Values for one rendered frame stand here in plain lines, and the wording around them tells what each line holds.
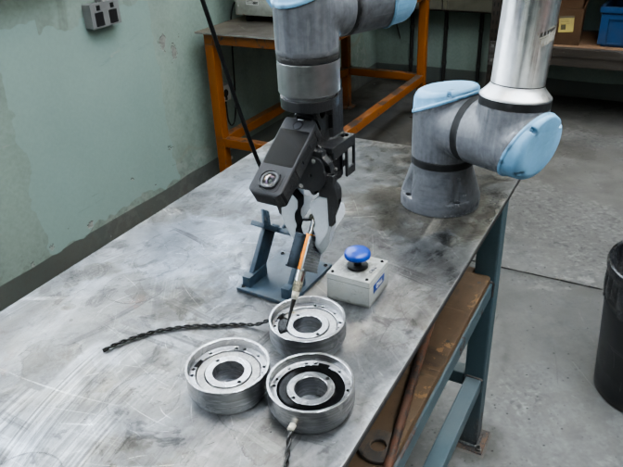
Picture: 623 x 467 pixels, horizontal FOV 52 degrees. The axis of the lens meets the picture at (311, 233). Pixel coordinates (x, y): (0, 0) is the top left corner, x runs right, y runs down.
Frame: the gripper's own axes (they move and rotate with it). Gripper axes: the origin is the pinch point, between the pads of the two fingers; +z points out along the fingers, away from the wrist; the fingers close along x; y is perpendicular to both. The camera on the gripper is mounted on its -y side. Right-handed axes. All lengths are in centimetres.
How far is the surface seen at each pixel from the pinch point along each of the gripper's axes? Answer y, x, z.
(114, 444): -30.2, 8.5, 13.1
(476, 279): 60, -7, 39
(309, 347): -8.0, -4.5, 10.0
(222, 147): 165, 154, 72
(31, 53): 80, 162, 7
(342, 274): 7.4, -1.0, 8.8
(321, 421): -17.8, -12.0, 10.5
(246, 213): 24.1, 29.4, 13.4
